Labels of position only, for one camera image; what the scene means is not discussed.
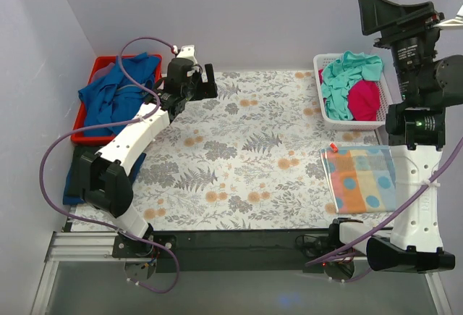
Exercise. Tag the aluminium rail frame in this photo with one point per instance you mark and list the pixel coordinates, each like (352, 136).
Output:
(98, 273)

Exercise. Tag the dark blue folded t shirt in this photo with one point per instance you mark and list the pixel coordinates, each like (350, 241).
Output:
(71, 194)

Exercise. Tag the magenta t shirt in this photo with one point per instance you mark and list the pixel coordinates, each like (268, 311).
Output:
(363, 99)

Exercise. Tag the colourful dotted towel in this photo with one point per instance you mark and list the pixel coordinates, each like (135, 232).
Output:
(361, 179)

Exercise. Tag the floral table mat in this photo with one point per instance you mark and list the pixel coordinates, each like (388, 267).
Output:
(248, 159)

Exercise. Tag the orange clip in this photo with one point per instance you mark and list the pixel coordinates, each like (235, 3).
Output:
(334, 148)

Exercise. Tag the teal crumpled t shirt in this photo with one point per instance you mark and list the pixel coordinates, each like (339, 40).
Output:
(340, 76)

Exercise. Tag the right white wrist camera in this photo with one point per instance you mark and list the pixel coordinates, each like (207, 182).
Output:
(455, 23)

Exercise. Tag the white plastic basket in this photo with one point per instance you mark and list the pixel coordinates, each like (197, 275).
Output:
(320, 61)

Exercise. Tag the blue crumpled t shirt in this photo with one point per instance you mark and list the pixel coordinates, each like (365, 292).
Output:
(112, 94)

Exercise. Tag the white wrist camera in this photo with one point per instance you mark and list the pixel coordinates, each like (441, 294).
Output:
(455, 23)
(188, 52)

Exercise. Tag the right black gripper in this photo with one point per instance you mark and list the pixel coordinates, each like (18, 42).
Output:
(404, 26)

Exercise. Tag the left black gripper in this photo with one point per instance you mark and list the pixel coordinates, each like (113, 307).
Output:
(197, 85)

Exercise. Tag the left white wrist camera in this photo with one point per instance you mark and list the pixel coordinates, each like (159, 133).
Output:
(188, 52)

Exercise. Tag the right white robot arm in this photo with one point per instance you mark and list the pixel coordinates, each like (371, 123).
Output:
(416, 129)

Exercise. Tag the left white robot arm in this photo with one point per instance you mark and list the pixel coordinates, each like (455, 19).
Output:
(104, 175)

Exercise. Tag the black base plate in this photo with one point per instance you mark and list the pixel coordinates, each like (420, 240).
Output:
(248, 250)

